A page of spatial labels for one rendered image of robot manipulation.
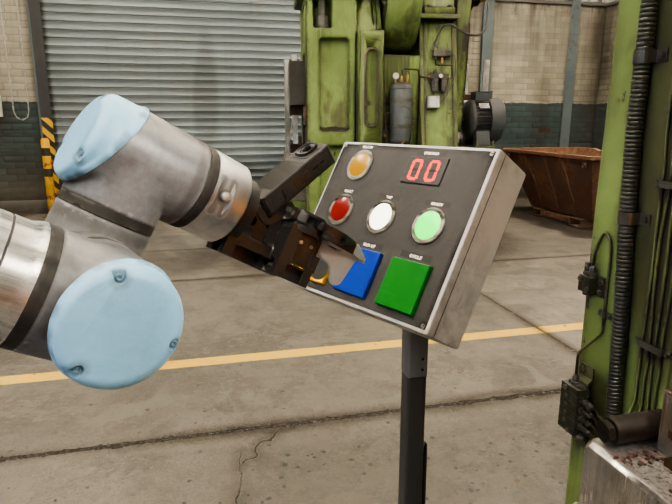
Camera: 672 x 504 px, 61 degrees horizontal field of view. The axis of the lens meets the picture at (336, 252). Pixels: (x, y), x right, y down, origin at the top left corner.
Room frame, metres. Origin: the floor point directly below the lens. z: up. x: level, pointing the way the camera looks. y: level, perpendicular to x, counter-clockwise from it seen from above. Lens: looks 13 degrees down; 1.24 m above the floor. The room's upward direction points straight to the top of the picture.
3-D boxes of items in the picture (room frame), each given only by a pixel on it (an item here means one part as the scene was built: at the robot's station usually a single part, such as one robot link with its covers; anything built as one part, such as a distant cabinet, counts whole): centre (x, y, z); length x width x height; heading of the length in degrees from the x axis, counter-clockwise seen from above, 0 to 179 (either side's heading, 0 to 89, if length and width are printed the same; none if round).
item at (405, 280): (0.80, -0.10, 1.01); 0.07 x 0.05 x 0.07; 39
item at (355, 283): (0.87, -0.04, 1.01); 0.07 x 0.05 x 0.07; 39
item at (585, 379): (0.82, -0.38, 0.80); 0.06 x 0.03 x 0.14; 14
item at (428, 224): (0.82, -0.13, 1.09); 0.05 x 0.03 x 0.04; 14
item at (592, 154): (7.16, -3.04, 0.43); 1.89 x 1.20 x 0.85; 14
